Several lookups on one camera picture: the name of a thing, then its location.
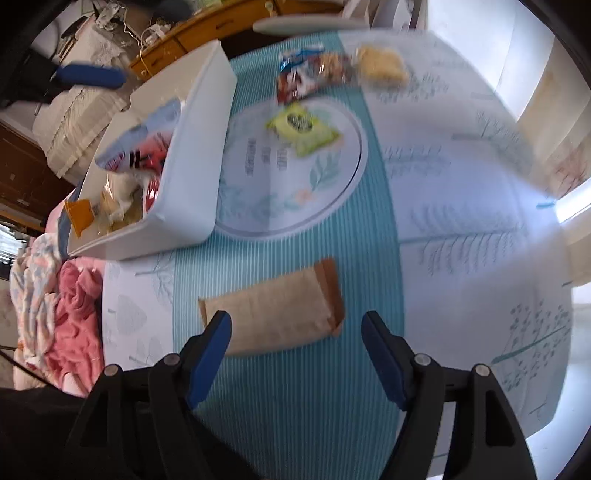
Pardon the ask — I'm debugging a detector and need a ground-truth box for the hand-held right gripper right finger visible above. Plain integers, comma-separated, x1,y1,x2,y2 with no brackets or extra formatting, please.
361,311,536,480

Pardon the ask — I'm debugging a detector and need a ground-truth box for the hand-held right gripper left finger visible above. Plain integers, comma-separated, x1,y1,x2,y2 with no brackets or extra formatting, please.
65,311,241,480

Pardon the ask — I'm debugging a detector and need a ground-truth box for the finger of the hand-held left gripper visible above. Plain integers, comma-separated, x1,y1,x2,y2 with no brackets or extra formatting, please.
48,64,128,89

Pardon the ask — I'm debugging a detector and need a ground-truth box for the brown paper snack packet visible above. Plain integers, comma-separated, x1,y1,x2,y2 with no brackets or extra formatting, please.
198,257,347,357

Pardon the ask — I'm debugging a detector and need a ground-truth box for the blue and white snack packet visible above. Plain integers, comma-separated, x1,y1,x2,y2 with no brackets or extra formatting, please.
95,97,182,174

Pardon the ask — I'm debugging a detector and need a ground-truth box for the white plastic storage box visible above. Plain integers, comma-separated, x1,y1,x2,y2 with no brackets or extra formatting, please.
67,39,238,261

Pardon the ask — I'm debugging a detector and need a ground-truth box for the dark red snack packet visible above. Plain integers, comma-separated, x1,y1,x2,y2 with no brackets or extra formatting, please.
276,44,325,105

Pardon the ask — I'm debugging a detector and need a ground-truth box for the green snack packet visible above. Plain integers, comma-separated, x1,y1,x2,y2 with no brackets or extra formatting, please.
265,102,341,158

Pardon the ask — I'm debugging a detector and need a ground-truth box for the clear packet of nuts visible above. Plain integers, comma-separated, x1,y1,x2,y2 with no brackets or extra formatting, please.
318,51,362,86

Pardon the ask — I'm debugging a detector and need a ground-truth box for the clear packet of pale biscuits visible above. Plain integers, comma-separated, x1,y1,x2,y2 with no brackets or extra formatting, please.
355,44,411,88

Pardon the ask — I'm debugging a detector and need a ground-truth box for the cabinet under white lace cover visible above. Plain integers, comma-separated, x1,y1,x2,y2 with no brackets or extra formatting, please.
32,14,139,185

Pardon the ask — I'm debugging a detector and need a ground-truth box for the brown wooden door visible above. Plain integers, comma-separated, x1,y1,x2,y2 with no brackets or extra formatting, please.
0,120,77,217

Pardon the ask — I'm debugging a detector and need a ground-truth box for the teal and white printed tablecloth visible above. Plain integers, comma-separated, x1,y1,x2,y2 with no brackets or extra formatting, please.
102,28,575,480

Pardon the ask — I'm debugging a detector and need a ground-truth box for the pink bed blanket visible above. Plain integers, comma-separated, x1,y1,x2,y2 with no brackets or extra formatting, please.
11,258,105,398

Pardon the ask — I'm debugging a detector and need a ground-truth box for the wooden desk with drawers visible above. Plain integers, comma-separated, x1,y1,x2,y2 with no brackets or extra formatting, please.
129,0,345,81

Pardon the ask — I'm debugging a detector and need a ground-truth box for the dark blue pouch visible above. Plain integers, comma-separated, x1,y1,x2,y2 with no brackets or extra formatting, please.
58,203,75,250

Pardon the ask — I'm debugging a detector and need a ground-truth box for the pastel floral blanket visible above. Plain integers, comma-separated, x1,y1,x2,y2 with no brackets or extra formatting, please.
9,233,63,356

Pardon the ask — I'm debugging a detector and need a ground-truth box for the white office chair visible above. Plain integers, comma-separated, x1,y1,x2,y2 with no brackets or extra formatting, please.
253,0,428,35

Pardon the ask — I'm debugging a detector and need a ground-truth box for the pale leaf print curtain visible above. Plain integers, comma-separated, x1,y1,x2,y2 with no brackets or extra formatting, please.
496,37,591,259

